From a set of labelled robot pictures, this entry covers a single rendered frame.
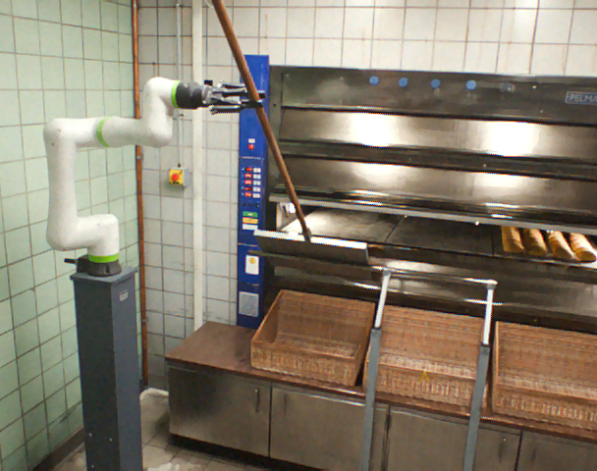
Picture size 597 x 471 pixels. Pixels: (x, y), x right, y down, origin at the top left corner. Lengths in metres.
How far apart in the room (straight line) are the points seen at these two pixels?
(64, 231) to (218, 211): 1.23
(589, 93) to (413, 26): 0.89
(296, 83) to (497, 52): 1.03
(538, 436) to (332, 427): 0.96
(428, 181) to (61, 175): 1.77
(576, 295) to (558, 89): 1.03
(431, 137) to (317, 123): 0.61
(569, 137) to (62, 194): 2.29
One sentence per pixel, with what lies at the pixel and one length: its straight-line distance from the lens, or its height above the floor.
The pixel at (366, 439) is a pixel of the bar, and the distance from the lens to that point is 2.94.
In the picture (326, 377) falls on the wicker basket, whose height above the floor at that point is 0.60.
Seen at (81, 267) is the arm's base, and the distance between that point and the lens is 2.61.
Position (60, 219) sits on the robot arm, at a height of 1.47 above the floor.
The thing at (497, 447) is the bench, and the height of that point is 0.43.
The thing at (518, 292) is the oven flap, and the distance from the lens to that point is 3.19.
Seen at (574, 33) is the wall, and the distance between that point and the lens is 3.05.
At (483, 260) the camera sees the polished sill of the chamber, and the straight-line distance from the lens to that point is 3.13.
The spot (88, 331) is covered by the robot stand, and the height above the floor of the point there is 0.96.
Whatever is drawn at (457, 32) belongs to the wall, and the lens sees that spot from 3.03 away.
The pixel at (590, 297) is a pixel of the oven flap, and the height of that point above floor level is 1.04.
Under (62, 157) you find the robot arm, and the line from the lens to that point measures 2.35.
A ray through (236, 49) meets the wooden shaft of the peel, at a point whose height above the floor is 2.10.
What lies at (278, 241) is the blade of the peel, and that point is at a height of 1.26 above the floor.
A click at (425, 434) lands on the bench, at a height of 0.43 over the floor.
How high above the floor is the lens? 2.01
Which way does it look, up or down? 15 degrees down
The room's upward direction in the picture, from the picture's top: 2 degrees clockwise
